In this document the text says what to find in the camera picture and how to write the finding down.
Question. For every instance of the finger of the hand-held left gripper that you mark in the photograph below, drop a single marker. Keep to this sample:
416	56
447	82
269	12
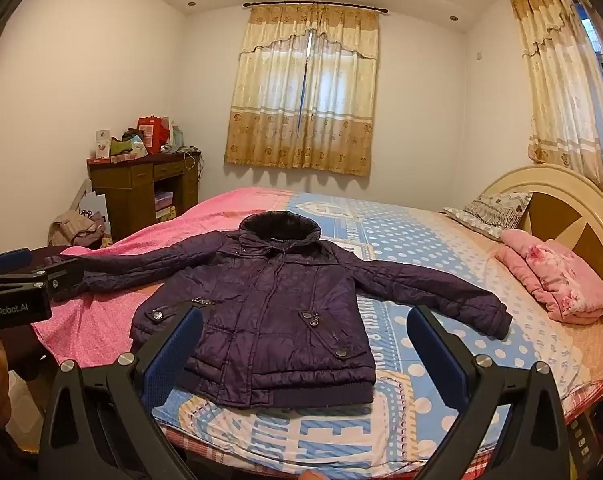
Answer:
11	260
64	277

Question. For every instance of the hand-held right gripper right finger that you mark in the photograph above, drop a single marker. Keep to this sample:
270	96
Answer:
436	355

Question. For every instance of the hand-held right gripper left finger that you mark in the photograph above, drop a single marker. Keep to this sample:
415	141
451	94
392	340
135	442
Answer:
174	355

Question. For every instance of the purple quilted jacket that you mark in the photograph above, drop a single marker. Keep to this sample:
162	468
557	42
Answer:
281	310

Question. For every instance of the pink bed cover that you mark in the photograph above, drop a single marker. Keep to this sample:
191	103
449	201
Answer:
106	330

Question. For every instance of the white paper bag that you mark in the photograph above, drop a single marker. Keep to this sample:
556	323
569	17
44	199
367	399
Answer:
94	207

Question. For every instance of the blue printed bed sheet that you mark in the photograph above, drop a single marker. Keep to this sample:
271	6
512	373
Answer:
431	240

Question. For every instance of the white picture box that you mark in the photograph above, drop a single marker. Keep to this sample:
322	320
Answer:
102	142

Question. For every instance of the pink folded quilt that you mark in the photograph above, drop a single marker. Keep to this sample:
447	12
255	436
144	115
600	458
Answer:
556	275

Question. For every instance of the green cloth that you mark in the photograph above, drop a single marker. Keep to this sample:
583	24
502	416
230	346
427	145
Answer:
124	146

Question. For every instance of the patterned pillow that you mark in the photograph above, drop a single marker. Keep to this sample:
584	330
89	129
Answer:
491	212

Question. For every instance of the red gift bag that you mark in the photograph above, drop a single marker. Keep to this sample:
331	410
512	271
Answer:
151	132

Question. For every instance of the clear plastic bottle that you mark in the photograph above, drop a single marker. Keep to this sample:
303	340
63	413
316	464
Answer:
177	137

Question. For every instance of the cream wooden headboard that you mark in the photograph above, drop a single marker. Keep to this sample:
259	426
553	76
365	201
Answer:
581	220

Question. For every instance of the wide yellow window curtain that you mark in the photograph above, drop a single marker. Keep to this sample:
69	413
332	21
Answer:
301	110

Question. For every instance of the narrow yellow window curtain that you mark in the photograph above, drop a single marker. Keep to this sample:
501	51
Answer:
556	85

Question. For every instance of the long dark curtain rod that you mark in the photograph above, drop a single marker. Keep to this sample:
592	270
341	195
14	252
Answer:
383	9

